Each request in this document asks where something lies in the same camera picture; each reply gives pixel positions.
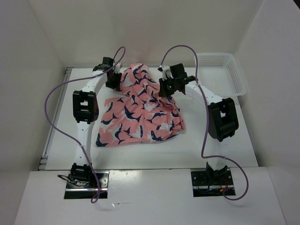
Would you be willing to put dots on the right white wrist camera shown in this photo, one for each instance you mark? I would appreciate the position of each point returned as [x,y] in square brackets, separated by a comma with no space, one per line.
[166,71]

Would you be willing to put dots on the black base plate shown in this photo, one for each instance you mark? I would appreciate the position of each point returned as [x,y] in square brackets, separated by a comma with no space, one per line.
[203,187]
[83,190]

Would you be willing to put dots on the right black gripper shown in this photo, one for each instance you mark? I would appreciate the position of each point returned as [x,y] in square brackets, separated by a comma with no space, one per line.
[164,92]

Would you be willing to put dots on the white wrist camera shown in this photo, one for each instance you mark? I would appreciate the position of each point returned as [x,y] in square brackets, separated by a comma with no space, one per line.
[166,71]
[117,67]

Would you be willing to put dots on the white plastic basket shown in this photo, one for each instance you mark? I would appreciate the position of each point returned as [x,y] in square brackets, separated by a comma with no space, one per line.
[220,73]

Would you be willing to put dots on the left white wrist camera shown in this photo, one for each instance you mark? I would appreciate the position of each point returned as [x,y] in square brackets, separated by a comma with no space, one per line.
[117,67]

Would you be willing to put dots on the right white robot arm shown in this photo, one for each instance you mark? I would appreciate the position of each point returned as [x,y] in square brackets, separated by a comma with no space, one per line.
[221,115]

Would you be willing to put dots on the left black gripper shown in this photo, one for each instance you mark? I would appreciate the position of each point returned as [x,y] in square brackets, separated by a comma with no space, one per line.
[116,85]

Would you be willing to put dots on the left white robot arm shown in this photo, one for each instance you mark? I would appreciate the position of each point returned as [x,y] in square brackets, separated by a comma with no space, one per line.
[86,112]

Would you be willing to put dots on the pink shark print shorts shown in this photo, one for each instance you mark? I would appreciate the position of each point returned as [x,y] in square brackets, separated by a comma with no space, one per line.
[140,115]

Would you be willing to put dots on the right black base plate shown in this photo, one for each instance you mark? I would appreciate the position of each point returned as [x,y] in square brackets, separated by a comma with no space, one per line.
[203,187]

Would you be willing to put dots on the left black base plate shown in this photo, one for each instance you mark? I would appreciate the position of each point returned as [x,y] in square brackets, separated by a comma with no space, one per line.
[83,190]

